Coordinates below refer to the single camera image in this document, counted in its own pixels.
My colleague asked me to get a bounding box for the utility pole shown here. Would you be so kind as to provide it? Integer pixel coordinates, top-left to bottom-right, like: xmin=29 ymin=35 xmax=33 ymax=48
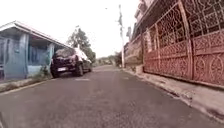
xmin=117 ymin=3 xmax=126 ymax=69

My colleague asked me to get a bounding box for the grey asphalt road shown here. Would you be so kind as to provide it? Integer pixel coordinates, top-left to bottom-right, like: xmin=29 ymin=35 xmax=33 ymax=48
xmin=0 ymin=64 xmax=224 ymax=128

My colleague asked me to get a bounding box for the tree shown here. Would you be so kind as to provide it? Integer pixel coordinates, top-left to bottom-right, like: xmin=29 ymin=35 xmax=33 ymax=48
xmin=66 ymin=27 xmax=97 ymax=64

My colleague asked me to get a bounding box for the black car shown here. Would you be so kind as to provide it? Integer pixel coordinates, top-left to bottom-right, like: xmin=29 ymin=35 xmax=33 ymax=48
xmin=49 ymin=47 xmax=94 ymax=79

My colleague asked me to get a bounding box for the red ornate metal gate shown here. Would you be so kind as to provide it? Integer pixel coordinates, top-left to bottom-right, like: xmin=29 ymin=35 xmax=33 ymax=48
xmin=143 ymin=0 xmax=224 ymax=87

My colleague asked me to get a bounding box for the pale concrete pavement strip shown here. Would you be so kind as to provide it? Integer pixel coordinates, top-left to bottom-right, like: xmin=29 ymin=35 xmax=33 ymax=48
xmin=123 ymin=68 xmax=224 ymax=118

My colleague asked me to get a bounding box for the blue house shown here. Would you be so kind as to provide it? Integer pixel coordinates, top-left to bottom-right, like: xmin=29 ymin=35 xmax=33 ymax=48
xmin=0 ymin=20 xmax=73 ymax=81

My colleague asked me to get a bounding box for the pale kerb strip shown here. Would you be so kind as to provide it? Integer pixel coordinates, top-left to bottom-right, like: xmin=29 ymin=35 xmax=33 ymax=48
xmin=0 ymin=74 xmax=54 ymax=95

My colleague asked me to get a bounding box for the red fence wall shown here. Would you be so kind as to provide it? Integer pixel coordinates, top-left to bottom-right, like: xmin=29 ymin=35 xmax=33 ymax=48
xmin=123 ymin=33 xmax=145 ymax=68

